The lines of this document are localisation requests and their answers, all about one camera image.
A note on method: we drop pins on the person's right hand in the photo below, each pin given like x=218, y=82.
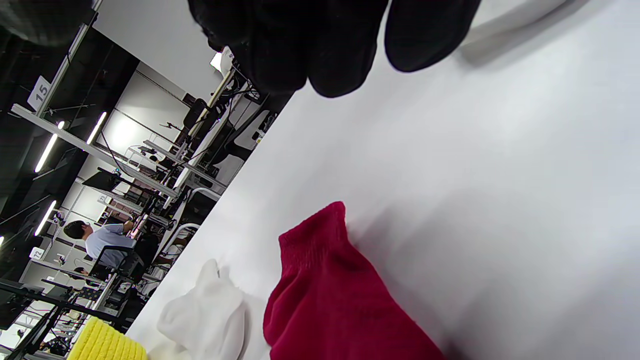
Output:
x=310, y=40

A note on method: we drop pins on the yellow ribbed basket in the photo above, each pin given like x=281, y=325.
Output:
x=102, y=345

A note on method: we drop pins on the pink sock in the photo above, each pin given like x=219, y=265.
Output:
x=340, y=300

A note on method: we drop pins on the white number sign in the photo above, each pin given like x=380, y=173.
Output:
x=40, y=92

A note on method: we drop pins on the ceiling light strip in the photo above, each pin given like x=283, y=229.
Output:
x=96, y=128
x=45, y=217
x=48, y=147

